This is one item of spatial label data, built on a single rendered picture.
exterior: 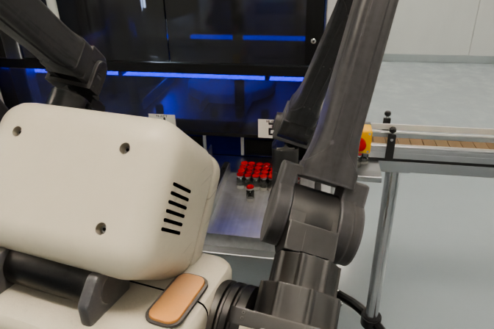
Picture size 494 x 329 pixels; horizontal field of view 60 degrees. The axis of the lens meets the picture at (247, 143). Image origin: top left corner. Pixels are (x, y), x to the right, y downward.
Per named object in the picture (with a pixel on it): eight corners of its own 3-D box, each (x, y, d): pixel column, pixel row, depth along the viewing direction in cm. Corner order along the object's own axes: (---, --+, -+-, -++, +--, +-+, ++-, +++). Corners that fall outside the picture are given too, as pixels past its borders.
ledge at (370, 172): (337, 158, 143) (337, 153, 142) (377, 161, 141) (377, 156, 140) (337, 180, 130) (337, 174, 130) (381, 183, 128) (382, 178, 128)
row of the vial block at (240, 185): (237, 185, 125) (237, 171, 123) (299, 190, 122) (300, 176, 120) (236, 189, 123) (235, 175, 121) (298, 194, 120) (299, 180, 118)
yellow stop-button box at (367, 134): (344, 142, 132) (345, 120, 129) (368, 143, 131) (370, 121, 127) (345, 153, 125) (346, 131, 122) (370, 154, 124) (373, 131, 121)
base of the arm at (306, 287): (224, 320, 41) (351, 356, 37) (245, 239, 44) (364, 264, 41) (244, 328, 48) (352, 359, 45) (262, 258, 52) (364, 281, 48)
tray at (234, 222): (228, 172, 132) (228, 162, 130) (314, 178, 128) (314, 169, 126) (198, 244, 102) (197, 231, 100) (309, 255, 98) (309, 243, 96)
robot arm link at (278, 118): (277, 112, 88) (317, 124, 89) (276, 103, 100) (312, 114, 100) (260, 165, 91) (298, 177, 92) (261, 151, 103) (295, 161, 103)
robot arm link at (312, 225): (280, 262, 43) (331, 277, 43) (301, 171, 47) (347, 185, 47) (264, 272, 52) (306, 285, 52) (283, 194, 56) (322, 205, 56)
